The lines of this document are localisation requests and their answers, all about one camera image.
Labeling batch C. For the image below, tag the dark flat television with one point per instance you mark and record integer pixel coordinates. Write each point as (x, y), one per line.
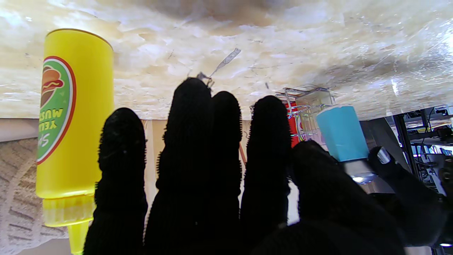
(380, 138)

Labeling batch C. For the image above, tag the red tomato ketchup bottle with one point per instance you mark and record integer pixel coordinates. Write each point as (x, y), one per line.
(293, 124)

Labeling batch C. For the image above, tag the yellow mustard squeeze bottle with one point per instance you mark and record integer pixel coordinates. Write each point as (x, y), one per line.
(88, 141)

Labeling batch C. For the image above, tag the teal shaker with silver cap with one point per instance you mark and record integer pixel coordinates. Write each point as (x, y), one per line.
(341, 134)

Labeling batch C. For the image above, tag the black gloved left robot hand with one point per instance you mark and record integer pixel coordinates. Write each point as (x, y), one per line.
(421, 209)

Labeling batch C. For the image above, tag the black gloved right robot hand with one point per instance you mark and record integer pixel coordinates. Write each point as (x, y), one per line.
(198, 177)

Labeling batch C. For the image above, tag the knitted beige cushion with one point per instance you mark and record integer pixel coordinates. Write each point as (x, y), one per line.
(17, 198)

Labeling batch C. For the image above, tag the clear tape strip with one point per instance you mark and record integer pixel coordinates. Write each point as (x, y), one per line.
(226, 60)

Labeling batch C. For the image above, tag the black equipment shelf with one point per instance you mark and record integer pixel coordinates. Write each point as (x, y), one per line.
(428, 131)

